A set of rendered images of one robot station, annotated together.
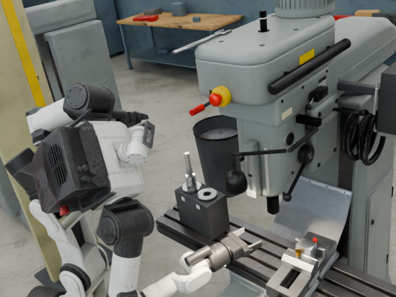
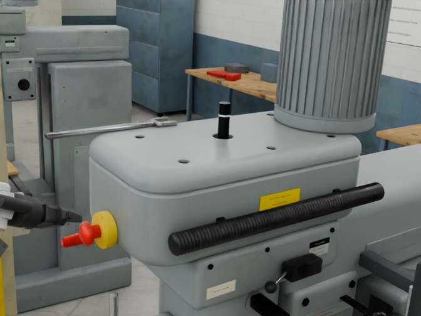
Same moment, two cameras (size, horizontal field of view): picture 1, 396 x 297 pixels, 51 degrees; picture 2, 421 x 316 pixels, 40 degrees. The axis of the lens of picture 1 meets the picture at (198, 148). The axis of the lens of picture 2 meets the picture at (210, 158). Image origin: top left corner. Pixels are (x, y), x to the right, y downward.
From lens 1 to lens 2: 49 cm
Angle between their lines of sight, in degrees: 13
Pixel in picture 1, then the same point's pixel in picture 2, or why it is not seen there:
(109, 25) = (179, 73)
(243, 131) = (163, 294)
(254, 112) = (169, 270)
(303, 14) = (307, 125)
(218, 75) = (106, 193)
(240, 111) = not seen: hidden behind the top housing
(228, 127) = not seen: hidden behind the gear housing
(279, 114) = (202, 289)
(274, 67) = (192, 205)
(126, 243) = not seen: outside the picture
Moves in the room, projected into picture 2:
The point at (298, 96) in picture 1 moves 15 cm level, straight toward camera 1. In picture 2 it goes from (254, 263) to (218, 306)
